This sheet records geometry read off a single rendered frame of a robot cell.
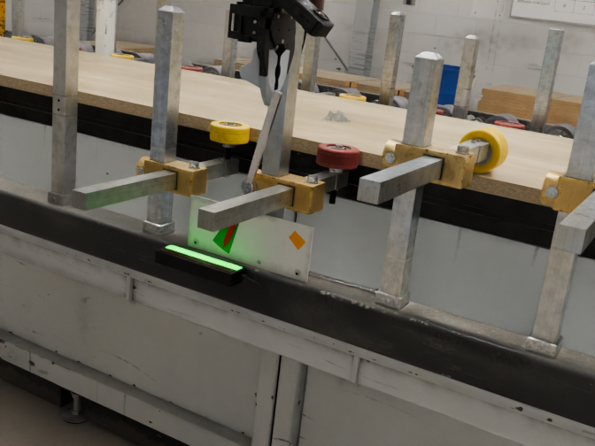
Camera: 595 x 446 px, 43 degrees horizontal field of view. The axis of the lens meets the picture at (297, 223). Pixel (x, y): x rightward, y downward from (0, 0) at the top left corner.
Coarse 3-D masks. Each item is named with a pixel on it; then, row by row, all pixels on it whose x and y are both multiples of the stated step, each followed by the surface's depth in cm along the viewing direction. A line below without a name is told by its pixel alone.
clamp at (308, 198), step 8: (256, 176) 133; (264, 176) 132; (272, 176) 131; (280, 176) 132; (288, 176) 133; (296, 176) 133; (264, 184) 132; (272, 184) 132; (280, 184) 131; (288, 184) 130; (296, 184) 129; (304, 184) 128; (312, 184) 129; (320, 184) 130; (296, 192) 129; (304, 192) 129; (312, 192) 128; (320, 192) 131; (296, 200) 130; (304, 200) 129; (312, 200) 129; (320, 200) 131; (288, 208) 131; (296, 208) 130; (304, 208) 129; (312, 208) 129; (320, 208) 132
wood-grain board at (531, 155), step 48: (0, 48) 250; (48, 48) 267; (96, 96) 178; (144, 96) 183; (192, 96) 191; (240, 96) 201; (336, 96) 223; (384, 144) 156; (528, 144) 176; (528, 192) 132
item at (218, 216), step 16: (320, 176) 140; (336, 176) 143; (256, 192) 124; (272, 192) 125; (288, 192) 128; (208, 208) 112; (224, 208) 113; (240, 208) 116; (256, 208) 120; (272, 208) 125; (208, 224) 111; (224, 224) 113
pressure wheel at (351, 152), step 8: (320, 144) 145; (328, 144) 146; (336, 144) 144; (344, 144) 147; (320, 152) 143; (328, 152) 141; (336, 152) 141; (344, 152) 141; (352, 152) 142; (320, 160) 143; (328, 160) 141; (336, 160) 141; (344, 160) 141; (352, 160) 142; (336, 168) 142; (344, 168) 142; (352, 168) 143
